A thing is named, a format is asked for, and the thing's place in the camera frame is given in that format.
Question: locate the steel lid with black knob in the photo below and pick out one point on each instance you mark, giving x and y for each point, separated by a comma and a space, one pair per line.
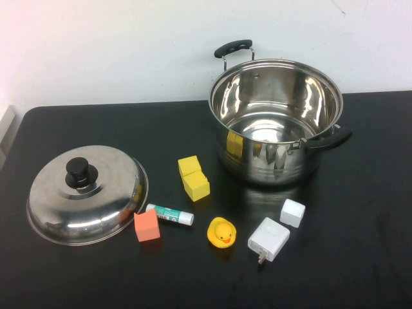
96, 206

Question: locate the yellow foam cube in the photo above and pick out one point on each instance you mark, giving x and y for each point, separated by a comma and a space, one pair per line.
196, 188
189, 164

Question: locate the white green glue stick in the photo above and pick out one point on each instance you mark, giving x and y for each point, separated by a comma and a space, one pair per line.
175, 216

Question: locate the yellow rubber duck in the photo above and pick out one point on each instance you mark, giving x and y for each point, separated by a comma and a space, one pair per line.
221, 234

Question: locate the orange foam cube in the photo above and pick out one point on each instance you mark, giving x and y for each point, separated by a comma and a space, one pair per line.
147, 228

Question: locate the small white cube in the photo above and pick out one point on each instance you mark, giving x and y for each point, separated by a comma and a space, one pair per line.
292, 214

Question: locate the white plug charger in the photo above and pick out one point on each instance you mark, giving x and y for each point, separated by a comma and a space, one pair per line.
269, 239

